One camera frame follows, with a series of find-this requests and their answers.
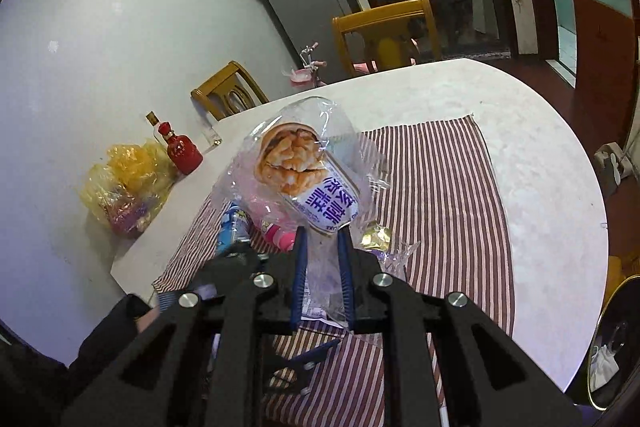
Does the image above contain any wooden chair middle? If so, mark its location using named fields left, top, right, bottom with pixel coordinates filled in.
left=332, top=0, right=444, bottom=77

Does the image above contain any wooden chair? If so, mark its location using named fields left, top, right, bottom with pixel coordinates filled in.
left=332, top=0, right=444, bottom=77
left=191, top=61, right=269, bottom=120

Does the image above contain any bread picture plastic wrapper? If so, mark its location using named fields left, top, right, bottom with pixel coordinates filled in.
left=222, top=96, right=390, bottom=324

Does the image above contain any brown kitchen door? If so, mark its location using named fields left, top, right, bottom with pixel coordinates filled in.
left=533, top=0, right=639, bottom=152

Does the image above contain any blue label plastic bottle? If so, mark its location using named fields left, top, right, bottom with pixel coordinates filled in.
left=215, top=202, right=252, bottom=257

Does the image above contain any black gold rim trash bin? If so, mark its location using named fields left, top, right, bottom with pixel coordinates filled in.
left=587, top=274, right=639, bottom=411

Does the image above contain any clear glass liquor bottle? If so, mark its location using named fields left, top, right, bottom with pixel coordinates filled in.
left=145, top=112, right=166, bottom=146

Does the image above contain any pink child bicycle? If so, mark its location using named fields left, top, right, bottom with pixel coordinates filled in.
left=282, top=42, right=328, bottom=89

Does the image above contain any dustpan on floor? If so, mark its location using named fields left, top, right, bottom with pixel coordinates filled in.
left=593, top=142, right=634, bottom=190

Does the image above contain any red ceramic liquor bottle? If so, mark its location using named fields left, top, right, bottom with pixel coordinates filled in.
left=158, top=121, right=203, bottom=176

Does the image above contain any red white striped cloth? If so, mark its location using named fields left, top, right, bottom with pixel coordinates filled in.
left=154, top=116, right=515, bottom=426

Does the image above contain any person's left hand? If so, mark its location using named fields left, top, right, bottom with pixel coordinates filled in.
left=136, top=307, right=160, bottom=333

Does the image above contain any clear plastic wrapper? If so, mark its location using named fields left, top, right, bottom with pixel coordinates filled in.
left=360, top=221, right=421, bottom=281

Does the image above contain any white tissue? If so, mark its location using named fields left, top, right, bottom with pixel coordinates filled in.
left=588, top=345, right=620, bottom=391

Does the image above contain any wooden chair left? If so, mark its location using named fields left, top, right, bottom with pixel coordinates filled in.
left=191, top=61, right=269, bottom=120

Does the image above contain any yellow plastic bag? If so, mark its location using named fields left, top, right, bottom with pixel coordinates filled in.
left=78, top=140, right=179, bottom=239

